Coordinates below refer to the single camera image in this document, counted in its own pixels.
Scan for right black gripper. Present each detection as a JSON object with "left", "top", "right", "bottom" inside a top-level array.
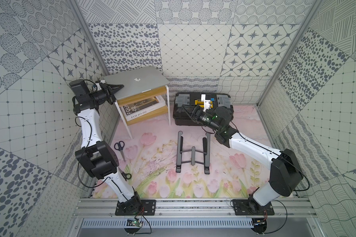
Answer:
[{"left": 181, "top": 104, "right": 221, "bottom": 132}]

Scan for silver laptop computer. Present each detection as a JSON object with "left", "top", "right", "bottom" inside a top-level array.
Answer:
[{"left": 103, "top": 66, "right": 170, "bottom": 100}]

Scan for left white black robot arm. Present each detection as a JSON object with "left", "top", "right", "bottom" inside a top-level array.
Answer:
[{"left": 69, "top": 79, "right": 144, "bottom": 216}]

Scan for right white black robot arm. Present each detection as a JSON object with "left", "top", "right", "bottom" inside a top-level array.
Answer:
[{"left": 182, "top": 105, "right": 304, "bottom": 214}]

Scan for grey folding laptop stand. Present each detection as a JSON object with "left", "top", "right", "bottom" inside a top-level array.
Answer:
[{"left": 176, "top": 131, "right": 211, "bottom": 175}]

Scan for wooden white-framed side shelf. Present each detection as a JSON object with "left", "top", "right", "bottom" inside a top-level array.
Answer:
[{"left": 115, "top": 85, "right": 171, "bottom": 138}]

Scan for white Folio magazine book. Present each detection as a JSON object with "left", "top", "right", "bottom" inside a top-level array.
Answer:
[{"left": 120, "top": 95, "right": 166, "bottom": 121}]

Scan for floral pink table mat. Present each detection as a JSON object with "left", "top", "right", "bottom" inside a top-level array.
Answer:
[{"left": 113, "top": 115, "right": 270, "bottom": 198}]

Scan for left small circuit board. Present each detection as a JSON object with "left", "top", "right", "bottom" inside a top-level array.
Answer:
[{"left": 126, "top": 218, "right": 143, "bottom": 228}]

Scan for small circuit board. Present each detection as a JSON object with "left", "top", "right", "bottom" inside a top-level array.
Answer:
[
  {"left": 251, "top": 218, "right": 267, "bottom": 234},
  {"left": 126, "top": 218, "right": 143, "bottom": 228}
]

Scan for right small circuit board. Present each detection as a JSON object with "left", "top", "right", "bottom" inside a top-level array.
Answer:
[{"left": 251, "top": 218, "right": 267, "bottom": 234}]

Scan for white ventilation grille strip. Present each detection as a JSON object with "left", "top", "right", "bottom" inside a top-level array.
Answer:
[{"left": 81, "top": 217, "right": 254, "bottom": 230}]

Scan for black toolbox with yellow handle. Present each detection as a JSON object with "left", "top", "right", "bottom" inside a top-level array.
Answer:
[{"left": 173, "top": 92, "right": 234, "bottom": 126}]

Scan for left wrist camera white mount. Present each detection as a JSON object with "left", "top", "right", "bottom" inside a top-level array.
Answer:
[{"left": 92, "top": 83, "right": 101, "bottom": 92}]

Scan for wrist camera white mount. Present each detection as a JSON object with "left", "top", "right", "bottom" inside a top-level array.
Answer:
[
  {"left": 200, "top": 94, "right": 213, "bottom": 112},
  {"left": 92, "top": 83, "right": 101, "bottom": 92}
]

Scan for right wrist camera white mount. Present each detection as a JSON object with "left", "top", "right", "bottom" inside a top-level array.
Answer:
[{"left": 200, "top": 94, "right": 213, "bottom": 112}]

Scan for black-handled scissors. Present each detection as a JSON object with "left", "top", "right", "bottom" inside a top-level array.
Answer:
[{"left": 120, "top": 165, "right": 132, "bottom": 180}]

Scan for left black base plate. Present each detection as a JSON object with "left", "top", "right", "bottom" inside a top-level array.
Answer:
[{"left": 115, "top": 199, "right": 156, "bottom": 216}]

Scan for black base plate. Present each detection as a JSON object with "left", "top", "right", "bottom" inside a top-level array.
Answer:
[
  {"left": 230, "top": 199, "right": 275, "bottom": 216},
  {"left": 115, "top": 199, "right": 156, "bottom": 216}
]

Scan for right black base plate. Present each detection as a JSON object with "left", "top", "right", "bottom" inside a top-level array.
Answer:
[{"left": 230, "top": 199, "right": 275, "bottom": 216}]

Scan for aluminium mounting rail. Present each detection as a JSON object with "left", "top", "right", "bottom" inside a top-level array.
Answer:
[{"left": 72, "top": 198, "right": 317, "bottom": 218}]

